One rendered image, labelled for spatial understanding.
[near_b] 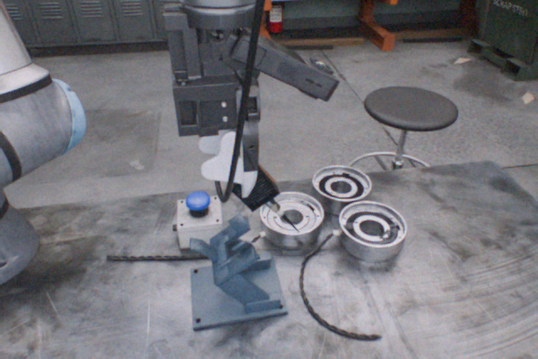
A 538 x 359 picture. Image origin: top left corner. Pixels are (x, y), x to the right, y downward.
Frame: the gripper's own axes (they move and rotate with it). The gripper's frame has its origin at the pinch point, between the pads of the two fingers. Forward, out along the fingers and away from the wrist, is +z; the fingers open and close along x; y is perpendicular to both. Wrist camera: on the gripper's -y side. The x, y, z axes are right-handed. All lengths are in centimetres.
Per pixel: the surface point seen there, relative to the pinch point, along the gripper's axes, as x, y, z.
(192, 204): -11.7, 7.4, 12.7
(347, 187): -17.8, -20.9, 18.0
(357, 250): -2.1, -16.7, 17.7
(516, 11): -242, -239, 54
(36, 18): -337, 127, 67
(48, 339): 2.9, 26.9, 20.0
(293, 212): -12.4, -9.2, 17.7
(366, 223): -7.8, -20.6, 17.8
